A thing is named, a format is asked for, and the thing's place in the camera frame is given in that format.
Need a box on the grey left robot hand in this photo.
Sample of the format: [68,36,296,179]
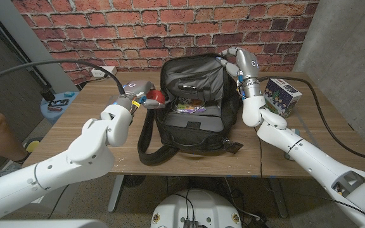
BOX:
[115,79,166,111]

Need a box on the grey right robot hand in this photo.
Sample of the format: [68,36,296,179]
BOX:
[215,46,260,80]

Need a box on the black backpack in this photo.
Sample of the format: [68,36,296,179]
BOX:
[137,53,245,167]

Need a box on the printed cardboard package box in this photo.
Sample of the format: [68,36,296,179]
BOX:
[262,78,303,119]

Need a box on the white power strip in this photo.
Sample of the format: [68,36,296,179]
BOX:
[91,65,118,79]

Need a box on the colourful printed packet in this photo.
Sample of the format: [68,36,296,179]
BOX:
[172,98,207,115]

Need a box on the light blue round stool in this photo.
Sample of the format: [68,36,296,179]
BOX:
[39,91,80,125]

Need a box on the black cup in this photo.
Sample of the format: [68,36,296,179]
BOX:
[40,88,56,103]

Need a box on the black round fan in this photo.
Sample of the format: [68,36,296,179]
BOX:
[122,175,147,189]

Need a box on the grey table leg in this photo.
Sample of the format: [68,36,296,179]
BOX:
[107,174,125,213]
[268,177,290,219]

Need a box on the yellow black disc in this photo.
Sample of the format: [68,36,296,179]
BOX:
[23,138,41,154]

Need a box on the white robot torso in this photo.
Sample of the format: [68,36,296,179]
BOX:
[150,189,243,228]

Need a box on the grey sneaker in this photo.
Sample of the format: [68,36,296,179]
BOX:
[0,159,23,177]

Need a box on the black power adapter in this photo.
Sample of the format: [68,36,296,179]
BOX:
[248,217,274,228]

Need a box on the brick wall print backdrop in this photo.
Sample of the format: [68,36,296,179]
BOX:
[11,0,319,86]

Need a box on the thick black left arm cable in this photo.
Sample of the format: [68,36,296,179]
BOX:
[0,59,127,96]

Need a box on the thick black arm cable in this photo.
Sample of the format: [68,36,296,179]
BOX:
[0,59,127,96]
[258,75,365,166]

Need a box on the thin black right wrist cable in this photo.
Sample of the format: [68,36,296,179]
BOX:
[253,126,264,191]

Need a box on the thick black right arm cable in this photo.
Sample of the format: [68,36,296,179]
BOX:
[258,75,365,166]

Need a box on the white floor cable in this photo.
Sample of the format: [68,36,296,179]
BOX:
[222,177,261,221]

